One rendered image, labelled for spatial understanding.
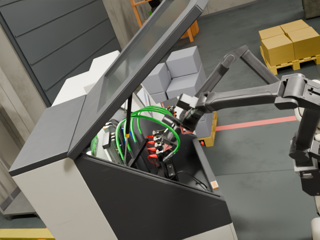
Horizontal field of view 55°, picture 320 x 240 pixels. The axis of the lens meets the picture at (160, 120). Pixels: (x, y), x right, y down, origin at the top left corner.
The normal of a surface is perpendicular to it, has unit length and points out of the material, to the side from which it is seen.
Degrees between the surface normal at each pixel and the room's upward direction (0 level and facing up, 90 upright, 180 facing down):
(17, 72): 90
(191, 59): 90
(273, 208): 0
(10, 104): 90
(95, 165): 90
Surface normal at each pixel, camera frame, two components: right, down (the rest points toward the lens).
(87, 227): 0.11, 0.43
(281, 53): -0.10, 0.49
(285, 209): -0.32, -0.84
